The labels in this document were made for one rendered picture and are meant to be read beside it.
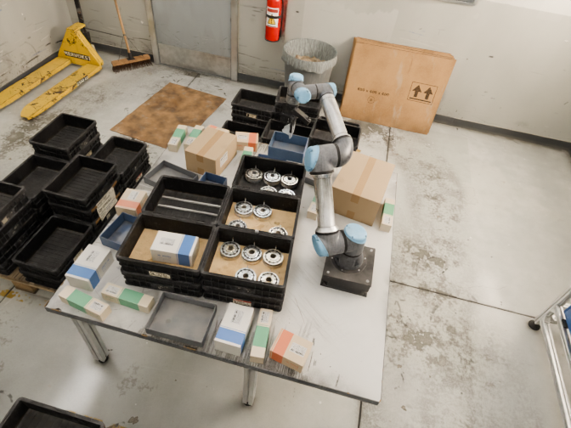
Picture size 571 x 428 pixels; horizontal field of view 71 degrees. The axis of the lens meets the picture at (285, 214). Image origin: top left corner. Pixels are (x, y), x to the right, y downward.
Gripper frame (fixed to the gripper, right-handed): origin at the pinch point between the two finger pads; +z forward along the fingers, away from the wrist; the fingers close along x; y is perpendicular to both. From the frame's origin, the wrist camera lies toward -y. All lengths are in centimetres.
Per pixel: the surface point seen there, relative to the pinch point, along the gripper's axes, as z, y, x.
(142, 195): 40, 75, 38
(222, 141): 24, 48, -16
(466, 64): 6, -127, -256
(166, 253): 33, 37, 82
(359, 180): 21.4, -44.5, -6.6
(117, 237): 51, 76, 65
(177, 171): 42, 71, 4
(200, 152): 26, 56, 0
